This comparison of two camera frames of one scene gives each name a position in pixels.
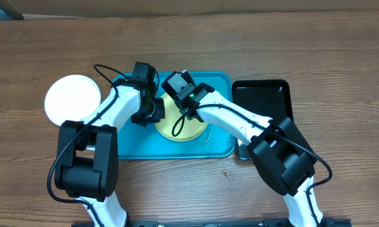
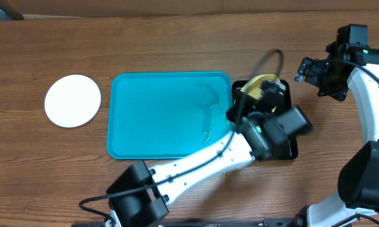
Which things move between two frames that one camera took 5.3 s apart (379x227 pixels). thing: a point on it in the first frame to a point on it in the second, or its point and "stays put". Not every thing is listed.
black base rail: [325, 222] stays put
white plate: [70, 97] stays put
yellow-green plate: [175, 127] to [252, 87]
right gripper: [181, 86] to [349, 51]
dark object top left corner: [5, 10] stays put
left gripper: [160, 115] to [232, 115]
